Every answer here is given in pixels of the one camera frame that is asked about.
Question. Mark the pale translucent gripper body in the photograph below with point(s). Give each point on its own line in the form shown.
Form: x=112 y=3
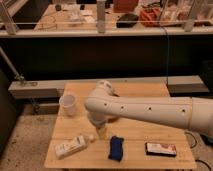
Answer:
x=102 y=132

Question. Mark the white lotion bottle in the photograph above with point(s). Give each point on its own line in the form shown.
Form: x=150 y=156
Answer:
x=74 y=145

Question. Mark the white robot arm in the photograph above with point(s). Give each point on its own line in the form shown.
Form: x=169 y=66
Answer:
x=189 y=113

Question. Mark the orange ceramic bowl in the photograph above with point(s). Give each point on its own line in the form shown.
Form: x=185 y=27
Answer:
x=112 y=118

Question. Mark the blue cloth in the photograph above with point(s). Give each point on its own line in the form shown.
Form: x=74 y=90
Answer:
x=116 y=148

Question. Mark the translucent plastic cup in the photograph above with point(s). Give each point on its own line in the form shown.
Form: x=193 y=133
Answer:
x=68 y=104

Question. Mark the black rectangular box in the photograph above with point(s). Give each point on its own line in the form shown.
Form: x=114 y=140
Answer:
x=160 y=149

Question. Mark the diagonal metal strut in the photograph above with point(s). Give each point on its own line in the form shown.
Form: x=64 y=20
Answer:
x=20 y=78

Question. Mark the black bag on bench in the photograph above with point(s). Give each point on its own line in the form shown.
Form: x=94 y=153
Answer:
x=127 y=20

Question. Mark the orange tool on bench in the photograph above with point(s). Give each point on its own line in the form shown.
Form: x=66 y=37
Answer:
x=148 y=16

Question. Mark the grey metal rail beam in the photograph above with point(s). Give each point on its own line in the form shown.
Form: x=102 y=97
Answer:
x=54 y=88

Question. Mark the white post on bench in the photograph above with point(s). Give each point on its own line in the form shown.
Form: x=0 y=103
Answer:
x=101 y=16

